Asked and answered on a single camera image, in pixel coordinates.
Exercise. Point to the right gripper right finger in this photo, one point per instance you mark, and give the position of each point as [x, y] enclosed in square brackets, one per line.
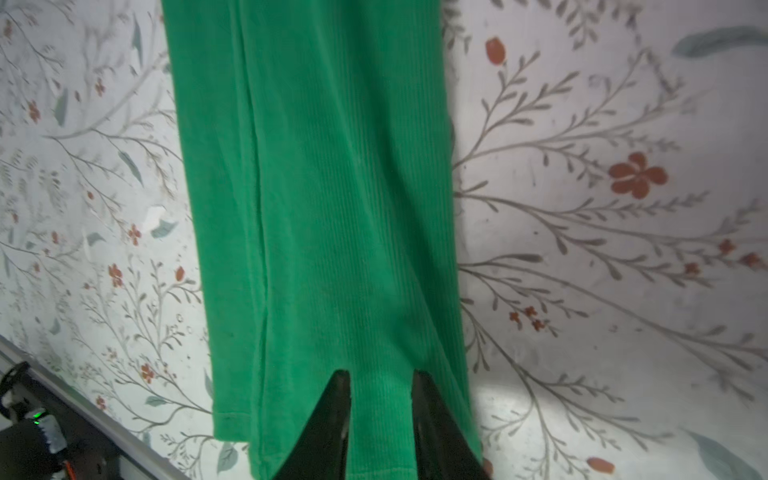
[442, 452]

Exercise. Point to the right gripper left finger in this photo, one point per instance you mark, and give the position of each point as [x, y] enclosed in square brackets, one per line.
[320, 452]

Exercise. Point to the green tank top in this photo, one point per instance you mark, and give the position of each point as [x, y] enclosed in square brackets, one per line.
[316, 142]

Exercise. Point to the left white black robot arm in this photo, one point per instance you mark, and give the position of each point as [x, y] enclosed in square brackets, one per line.
[33, 445]

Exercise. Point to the floral table mat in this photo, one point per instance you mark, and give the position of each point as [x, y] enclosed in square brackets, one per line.
[610, 195]

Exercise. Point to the aluminium mounting rail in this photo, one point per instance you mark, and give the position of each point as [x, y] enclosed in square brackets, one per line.
[152, 465]

